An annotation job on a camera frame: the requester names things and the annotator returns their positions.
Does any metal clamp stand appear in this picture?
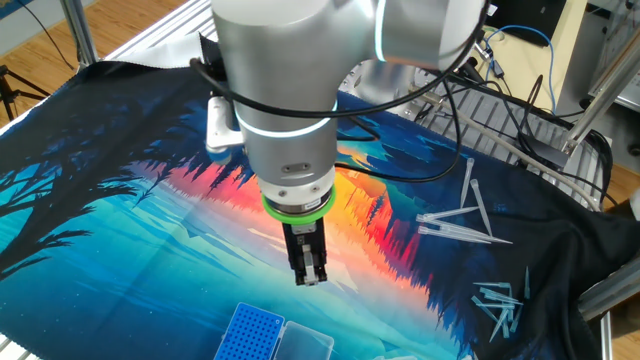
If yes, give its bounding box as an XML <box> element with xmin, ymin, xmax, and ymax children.
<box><xmin>464</xmin><ymin>39</ymin><xmax>494</xmax><ymax>81</ymax></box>

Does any beige desk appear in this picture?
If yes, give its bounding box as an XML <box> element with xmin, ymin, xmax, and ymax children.
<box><xmin>472</xmin><ymin>0</ymin><xmax>594</xmax><ymax>117</ymax></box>

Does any black power adapter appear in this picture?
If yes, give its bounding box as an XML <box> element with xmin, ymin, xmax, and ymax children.
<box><xmin>519</xmin><ymin>130</ymin><xmax>571</xmax><ymax>170</ymax></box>

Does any grey corrugated hose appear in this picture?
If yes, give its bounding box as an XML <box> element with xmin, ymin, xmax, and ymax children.
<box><xmin>407</xmin><ymin>85</ymin><xmax>602</xmax><ymax>213</ymax></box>

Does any black electronics box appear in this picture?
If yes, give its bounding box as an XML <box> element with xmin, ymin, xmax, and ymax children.
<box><xmin>485</xmin><ymin>0</ymin><xmax>569</xmax><ymax>49</ymax></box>

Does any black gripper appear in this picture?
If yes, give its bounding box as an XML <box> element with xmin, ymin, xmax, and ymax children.
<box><xmin>281</xmin><ymin>220</ymin><xmax>330</xmax><ymax>288</ymax></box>

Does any white equipment rack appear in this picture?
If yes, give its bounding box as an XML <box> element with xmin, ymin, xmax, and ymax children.
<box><xmin>587</xmin><ymin>0</ymin><xmax>640</xmax><ymax>114</ymax></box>

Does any black tripod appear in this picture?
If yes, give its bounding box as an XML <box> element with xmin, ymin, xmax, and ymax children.
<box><xmin>0</xmin><ymin>63</ymin><xmax>52</xmax><ymax>122</ymax></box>

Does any blue cable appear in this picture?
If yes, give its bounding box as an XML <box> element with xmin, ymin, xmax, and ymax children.
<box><xmin>480</xmin><ymin>23</ymin><xmax>557</xmax><ymax>115</ymax></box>

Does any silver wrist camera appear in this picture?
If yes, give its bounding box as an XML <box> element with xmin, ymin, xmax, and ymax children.
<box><xmin>205</xmin><ymin>95</ymin><xmax>247</xmax><ymax>165</ymax></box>

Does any large clear pipette tip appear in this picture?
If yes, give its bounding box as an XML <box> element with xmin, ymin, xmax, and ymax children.
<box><xmin>414</xmin><ymin>205</ymin><xmax>480</xmax><ymax>225</ymax></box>
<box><xmin>424</xmin><ymin>218</ymin><xmax>515</xmax><ymax>247</ymax></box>
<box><xmin>416</xmin><ymin>224</ymin><xmax>494</xmax><ymax>246</ymax></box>
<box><xmin>468</xmin><ymin>178</ymin><xmax>495</xmax><ymax>238</ymax></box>
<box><xmin>458</xmin><ymin>157</ymin><xmax>476</xmax><ymax>210</ymax></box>

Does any printed forest sunset cloth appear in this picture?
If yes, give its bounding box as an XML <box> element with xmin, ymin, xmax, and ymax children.
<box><xmin>0</xmin><ymin>28</ymin><xmax>640</xmax><ymax>360</ymax></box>

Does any black cable bundle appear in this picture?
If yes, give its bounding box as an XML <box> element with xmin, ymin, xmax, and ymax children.
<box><xmin>414</xmin><ymin>57</ymin><xmax>622</xmax><ymax>217</ymax></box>

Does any blue pipette tip rack box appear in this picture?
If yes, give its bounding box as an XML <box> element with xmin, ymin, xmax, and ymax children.
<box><xmin>212</xmin><ymin>301</ymin><xmax>336</xmax><ymax>360</ymax></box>

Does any aluminium frame post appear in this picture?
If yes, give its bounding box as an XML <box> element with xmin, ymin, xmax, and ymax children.
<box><xmin>560</xmin><ymin>27</ymin><xmax>640</xmax><ymax>157</ymax></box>
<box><xmin>58</xmin><ymin>0</ymin><xmax>100</xmax><ymax>70</ymax></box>
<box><xmin>577</xmin><ymin>255</ymin><xmax>640</xmax><ymax>322</ymax></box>

